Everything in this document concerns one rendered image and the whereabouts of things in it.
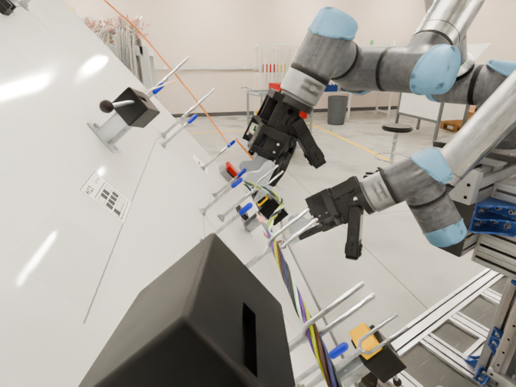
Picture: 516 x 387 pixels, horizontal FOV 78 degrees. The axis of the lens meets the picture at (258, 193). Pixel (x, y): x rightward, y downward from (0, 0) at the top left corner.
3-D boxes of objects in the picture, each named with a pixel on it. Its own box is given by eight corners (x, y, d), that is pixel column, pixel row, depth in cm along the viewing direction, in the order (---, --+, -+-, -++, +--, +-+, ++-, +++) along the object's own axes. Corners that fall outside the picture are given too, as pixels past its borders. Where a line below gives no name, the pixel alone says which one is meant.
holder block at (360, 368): (373, 420, 51) (425, 385, 50) (333, 387, 47) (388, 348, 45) (360, 392, 56) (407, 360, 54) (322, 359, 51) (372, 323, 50)
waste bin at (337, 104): (349, 124, 745) (352, 97, 721) (333, 126, 728) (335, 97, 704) (337, 121, 784) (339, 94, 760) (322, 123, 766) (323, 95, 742)
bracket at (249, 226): (252, 236, 68) (270, 222, 68) (245, 230, 67) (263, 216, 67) (247, 225, 72) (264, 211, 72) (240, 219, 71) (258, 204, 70)
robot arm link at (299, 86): (315, 82, 62) (335, 90, 56) (304, 104, 64) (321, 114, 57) (284, 64, 59) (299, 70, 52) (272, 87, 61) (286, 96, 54)
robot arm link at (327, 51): (371, 32, 55) (346, 6, 49) (337, 92, 58) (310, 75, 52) (338, 22, 60) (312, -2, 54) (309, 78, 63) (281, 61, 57)
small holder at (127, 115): (54, 119, 33) (104, 71, 32) (100, 125, 42) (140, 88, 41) (85, 153, 33) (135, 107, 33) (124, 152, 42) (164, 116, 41)
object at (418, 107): (433, 143, 577) (455, 42, 514) (393, 130, 683) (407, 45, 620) (467, 141, 593) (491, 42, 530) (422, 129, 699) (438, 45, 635)
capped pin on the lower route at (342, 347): (282, 401, 32) (352, 352, 31) (274, 387, 33) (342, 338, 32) (286, 398, 33) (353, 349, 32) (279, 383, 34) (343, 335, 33)
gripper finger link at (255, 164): (228, 179, 68) (248, 143, 64) (253, 187, 71) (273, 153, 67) (229, 186, 66) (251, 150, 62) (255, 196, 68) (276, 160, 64)
